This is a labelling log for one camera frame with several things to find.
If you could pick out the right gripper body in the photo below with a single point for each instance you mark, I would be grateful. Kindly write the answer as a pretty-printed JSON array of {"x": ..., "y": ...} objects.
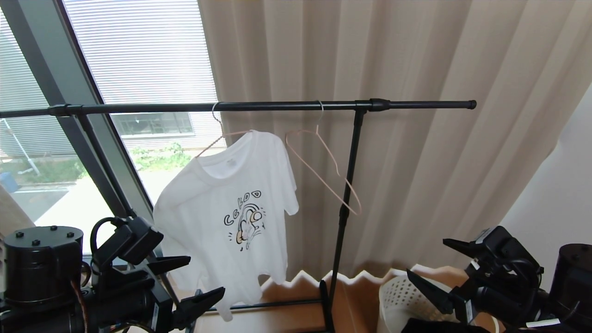
[{"x": 504, "y": 300}]

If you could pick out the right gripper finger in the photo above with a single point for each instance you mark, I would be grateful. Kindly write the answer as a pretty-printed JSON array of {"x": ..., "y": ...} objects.
[
  {"x": 434, "y": 296},
  {"x": 465, "y": 249}
]

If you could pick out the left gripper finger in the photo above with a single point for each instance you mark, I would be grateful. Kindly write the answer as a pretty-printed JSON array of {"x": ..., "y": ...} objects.
[
  {"x": 194, "y": 310},
  {"x": 166, "y": 264}
]

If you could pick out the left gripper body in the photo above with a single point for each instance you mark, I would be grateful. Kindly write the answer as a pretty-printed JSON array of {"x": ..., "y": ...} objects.
[{"x": 125, "y": 307}]

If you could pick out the black garment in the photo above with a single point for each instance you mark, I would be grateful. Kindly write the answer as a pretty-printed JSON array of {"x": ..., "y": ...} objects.
[{"x": 439, "y": 326}]

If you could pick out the white printed t-shirt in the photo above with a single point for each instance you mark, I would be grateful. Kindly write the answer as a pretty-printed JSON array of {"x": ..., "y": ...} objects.
[{"x": 208, "y": 194}]

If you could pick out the pink clothes hanger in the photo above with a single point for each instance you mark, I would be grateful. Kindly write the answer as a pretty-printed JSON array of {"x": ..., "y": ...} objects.
[
  {"x": 319, "y": 173},
  {"x": 217, "y": 138}
]

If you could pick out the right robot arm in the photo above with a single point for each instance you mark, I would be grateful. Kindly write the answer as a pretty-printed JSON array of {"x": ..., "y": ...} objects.
[{"x": 573, "y": 277}]

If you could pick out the white laundry basket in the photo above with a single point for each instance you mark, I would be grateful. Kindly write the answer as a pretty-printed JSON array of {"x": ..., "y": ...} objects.
[{"x": 402, "y": 296}]

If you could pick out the black clothes rack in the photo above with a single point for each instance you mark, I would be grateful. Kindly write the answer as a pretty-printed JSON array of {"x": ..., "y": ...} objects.
[{"x": 277, "y": 106}]

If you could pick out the beige curtain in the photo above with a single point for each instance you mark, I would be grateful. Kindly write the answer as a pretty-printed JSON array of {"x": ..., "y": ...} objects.
[
  {"x": 416, "y": 55},
  {"x": 11, "y": 212}
]

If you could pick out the window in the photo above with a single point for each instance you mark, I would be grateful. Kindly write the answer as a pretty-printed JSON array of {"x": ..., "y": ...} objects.
[{"x": 152, "y": 55}]

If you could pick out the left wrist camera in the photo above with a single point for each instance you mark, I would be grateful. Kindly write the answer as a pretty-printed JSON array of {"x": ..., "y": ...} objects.
[{"x": 138, "y": 238}]

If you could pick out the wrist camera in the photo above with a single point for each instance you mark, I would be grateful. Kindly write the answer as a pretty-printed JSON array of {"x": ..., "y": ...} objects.
[
  {"x": 138, "y": 238},
  {"x": 504, "y": 249}
]

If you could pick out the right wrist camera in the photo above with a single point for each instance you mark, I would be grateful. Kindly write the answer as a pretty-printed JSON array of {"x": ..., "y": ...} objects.
[{"x": 504, "y": 249}]

